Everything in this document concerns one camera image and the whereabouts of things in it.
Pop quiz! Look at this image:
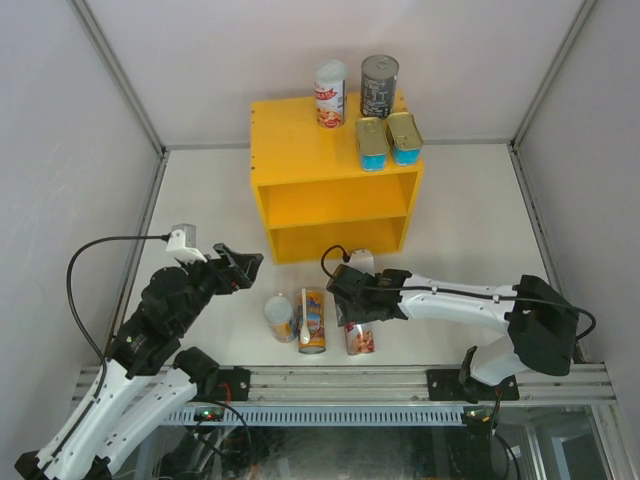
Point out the yellow wooden shelf cabinet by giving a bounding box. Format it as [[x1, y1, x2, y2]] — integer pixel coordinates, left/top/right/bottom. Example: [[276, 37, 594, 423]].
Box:
[[250, 92, 424, 264]]

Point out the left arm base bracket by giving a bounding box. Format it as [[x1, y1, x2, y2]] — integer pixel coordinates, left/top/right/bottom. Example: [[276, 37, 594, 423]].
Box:
[[193, 367, 251, 403]]

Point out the white lidded pink can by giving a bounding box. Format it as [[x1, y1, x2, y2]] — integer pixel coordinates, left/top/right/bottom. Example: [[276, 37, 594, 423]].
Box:
[[314, 59, 347, 129]]

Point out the white lidded yellow can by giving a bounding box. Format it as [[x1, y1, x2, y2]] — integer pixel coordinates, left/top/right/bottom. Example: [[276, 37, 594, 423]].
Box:
[[263, 294, 297, 343]]

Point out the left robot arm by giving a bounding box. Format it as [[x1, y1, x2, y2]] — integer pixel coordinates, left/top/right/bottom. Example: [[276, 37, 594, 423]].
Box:
[[15, 243, 264, 479]]

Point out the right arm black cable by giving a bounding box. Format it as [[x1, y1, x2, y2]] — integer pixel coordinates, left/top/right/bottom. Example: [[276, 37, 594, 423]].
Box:
[[320, 243, 597, 341]]

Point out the black cylindrical can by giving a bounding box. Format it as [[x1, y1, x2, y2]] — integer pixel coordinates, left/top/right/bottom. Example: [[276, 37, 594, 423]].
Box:
[[360, 55, 399, 118]]

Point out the orange can with spoon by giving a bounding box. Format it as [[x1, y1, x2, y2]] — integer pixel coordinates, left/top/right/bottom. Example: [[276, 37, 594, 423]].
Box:
[[296, 288, 326, 355]]

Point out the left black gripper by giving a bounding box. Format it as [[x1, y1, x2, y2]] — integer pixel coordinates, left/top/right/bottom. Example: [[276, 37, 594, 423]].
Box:
[[174, 242, 263, 333]]

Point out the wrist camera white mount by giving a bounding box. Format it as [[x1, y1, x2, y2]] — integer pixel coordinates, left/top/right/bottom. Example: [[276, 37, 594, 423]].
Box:
[[346, 249, 376, 275], [166, 223, 208, 264]]

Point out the aluminium mounting rail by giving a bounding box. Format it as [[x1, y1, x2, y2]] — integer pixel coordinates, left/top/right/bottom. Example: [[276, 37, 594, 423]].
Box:
[[232, 364, 616, 406]]

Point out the red white labelled can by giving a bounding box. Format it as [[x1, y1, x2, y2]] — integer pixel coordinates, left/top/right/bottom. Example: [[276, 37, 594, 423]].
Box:
[[344, 322, 375, 356]]

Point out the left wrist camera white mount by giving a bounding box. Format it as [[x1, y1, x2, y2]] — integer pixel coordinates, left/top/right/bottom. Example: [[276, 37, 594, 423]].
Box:
[[166, 223, 208, 264]]

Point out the grey slotted cable duct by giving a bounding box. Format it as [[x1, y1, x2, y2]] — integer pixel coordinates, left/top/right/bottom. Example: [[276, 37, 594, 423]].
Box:
[[163, 406, 464, 427]]

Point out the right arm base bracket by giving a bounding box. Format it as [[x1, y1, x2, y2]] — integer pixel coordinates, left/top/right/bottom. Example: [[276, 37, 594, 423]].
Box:
[[426, 368, 520, 404]]

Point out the gold rectangular tin blue label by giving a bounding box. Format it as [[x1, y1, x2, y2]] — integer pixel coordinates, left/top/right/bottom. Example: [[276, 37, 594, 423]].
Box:
[[387, 111, 424, 166]]

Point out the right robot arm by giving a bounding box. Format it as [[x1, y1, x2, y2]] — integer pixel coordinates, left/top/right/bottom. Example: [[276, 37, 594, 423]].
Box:
[[327, 264, 580, 403]]

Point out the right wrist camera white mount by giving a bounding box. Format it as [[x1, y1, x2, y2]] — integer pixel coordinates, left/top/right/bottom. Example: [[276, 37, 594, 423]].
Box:
[[346, 249, 376, 275]]

